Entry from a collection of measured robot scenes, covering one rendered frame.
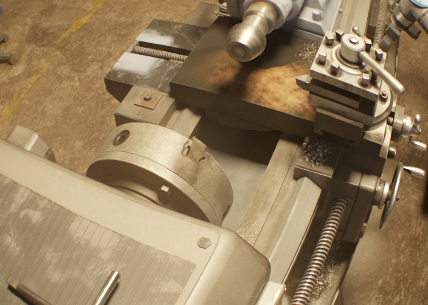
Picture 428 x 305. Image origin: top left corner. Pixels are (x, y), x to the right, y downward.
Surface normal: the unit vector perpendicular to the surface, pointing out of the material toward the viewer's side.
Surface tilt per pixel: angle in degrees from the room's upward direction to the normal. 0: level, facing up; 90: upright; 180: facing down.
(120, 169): 90
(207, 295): 38
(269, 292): 0
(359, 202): 90
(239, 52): 90
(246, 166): 1
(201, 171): 43
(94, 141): 0
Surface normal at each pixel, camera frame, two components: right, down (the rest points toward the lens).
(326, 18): 0.80, -0.07
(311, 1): -0.38, 0.70
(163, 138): 0.13, -0.61
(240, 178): -0.22, -0.55
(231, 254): 0.63, -0.28
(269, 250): -0.67, -0.66
